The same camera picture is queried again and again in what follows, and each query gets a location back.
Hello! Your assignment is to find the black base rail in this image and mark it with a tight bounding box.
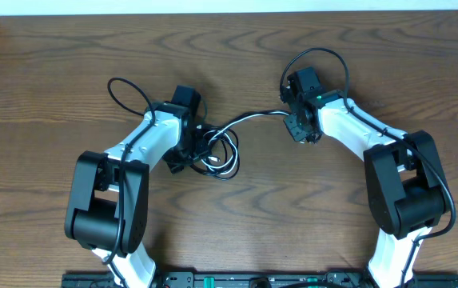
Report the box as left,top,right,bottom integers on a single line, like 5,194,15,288
61,270,458,288

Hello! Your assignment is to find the white USB cable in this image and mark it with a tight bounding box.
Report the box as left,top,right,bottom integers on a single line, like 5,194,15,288
202,112,292,176

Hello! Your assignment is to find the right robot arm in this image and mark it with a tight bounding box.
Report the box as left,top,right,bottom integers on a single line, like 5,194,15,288
280,67,455,287

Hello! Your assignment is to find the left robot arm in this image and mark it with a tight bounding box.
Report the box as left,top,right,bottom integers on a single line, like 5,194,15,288
64,86,209,287

